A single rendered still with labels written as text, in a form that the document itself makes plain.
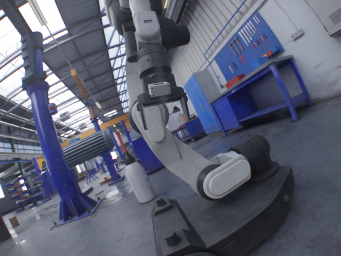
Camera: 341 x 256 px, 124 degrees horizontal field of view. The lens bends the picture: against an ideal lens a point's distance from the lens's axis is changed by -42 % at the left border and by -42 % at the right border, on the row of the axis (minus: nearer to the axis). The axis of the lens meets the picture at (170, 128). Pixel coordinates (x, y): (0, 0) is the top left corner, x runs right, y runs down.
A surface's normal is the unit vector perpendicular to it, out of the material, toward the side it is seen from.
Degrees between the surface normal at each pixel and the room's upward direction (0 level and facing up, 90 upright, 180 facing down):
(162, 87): 120
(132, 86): 90
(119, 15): 113
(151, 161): 90
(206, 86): 90
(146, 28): 90
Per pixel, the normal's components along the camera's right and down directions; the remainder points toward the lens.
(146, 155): 0.21, -0.15
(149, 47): -0.04, -0.07
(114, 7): -0.48, 0.32
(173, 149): 0.32, 0.27
